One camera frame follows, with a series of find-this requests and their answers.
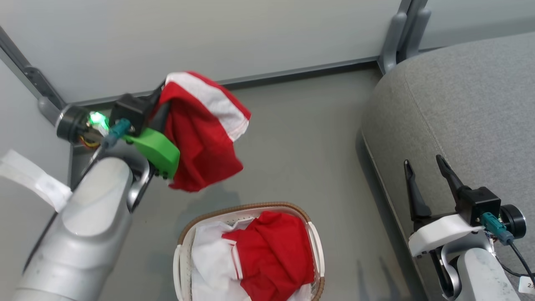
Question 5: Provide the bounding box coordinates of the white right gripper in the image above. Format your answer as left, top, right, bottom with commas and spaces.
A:
403, 154, 485, 258

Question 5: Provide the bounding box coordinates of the grey fabric sofa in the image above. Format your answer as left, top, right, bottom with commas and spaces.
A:
361, 31, 535, 301

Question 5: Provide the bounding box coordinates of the plain red garment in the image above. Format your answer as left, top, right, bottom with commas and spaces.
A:
222, 211, 315, 301

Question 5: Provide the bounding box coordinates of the red and white garment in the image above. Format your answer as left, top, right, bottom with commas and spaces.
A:
151, 71, 252, 193

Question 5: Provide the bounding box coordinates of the grey partition bottom rail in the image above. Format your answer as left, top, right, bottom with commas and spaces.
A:
67, 56, 382, 110

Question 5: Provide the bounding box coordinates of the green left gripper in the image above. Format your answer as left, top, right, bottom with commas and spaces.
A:
123, 100, 181, 180

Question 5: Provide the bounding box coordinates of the white laundry basket brown rim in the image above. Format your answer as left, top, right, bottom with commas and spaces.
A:
173, 202, 326, 301

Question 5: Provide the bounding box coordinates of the left arm cable teal connector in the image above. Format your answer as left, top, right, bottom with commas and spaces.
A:
79, 118, 133, 178

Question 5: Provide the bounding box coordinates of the arm cable teal connector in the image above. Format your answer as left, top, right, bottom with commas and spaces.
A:
79, 118, 133, 178
480, 212, 535, 286

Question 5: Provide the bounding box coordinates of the grey partition post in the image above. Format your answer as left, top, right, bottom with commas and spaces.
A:
377, 0, 432, 75
0, 25, 69, 126

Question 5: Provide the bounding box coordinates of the right arm cable teal connector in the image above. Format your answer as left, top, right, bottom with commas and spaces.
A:
480, 212, 535, 286

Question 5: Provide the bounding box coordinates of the white tape strip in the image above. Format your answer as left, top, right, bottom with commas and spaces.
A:
0, 149, 73, 213

